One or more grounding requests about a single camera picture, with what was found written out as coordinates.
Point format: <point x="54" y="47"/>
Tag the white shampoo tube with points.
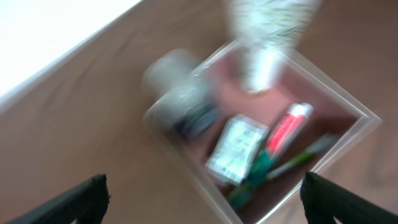
<point x="265" y="29"/>

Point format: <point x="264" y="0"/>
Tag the white box pink interior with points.
<point x="336" y="111"/>

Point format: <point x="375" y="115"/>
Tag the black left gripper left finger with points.
<point x="86" y="203"/>

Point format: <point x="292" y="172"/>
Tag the blue pump soap bottle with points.
<point x="184" y="101"/>

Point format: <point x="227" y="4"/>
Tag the green white soap box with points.
<point x="236" y="149"/>

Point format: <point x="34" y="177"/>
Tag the Colgate toothpaste tube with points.
<point x="271" y="149"/>

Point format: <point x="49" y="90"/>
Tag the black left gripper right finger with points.
<point x="325" y="202"/>

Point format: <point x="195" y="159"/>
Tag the green toothbrush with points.
<point x="313" y="150"/>

